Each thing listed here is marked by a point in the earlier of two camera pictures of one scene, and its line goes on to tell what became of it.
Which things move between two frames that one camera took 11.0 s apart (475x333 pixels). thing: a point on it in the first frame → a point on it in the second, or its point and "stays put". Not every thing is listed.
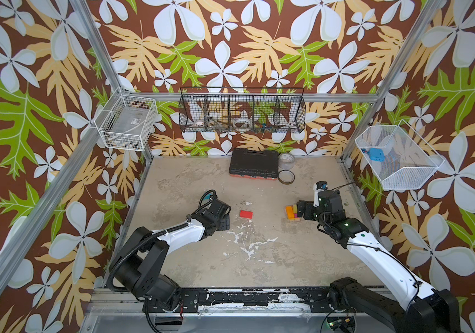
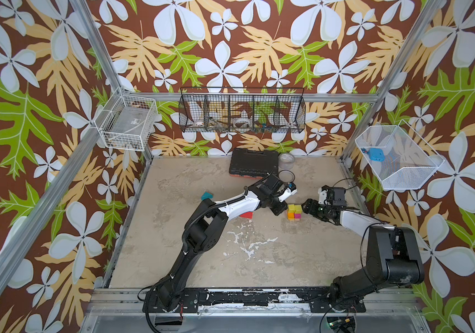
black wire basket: x=206 y=109 stays put
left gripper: x=226 y=222 → x=278 y=211
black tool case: x=254 y=165 stays put
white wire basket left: x=126 y=122 stays put
